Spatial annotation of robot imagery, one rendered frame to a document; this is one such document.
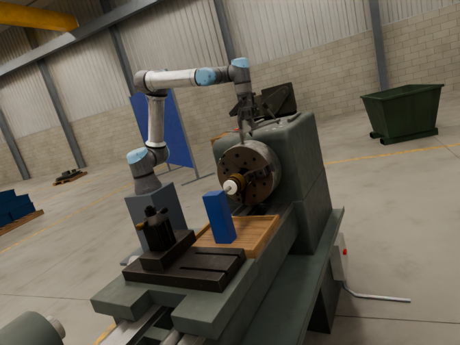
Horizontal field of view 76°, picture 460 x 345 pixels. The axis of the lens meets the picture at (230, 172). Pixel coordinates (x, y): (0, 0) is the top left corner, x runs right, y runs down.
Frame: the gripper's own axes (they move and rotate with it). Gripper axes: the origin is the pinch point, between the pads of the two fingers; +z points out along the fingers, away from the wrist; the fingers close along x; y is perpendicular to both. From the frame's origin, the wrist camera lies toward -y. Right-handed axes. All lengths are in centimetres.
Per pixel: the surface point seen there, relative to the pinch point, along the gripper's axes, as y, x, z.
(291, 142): 13.7, 17.1, 7.8
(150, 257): 5, -68, 27
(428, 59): -78, 1017, 5
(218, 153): -28.0, 5.5, 11.6
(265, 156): 9.2, 0.2, 10.5
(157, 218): 5, -62, 15
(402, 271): 47, 91, 122
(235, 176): 1.1, -14.8, 16.0
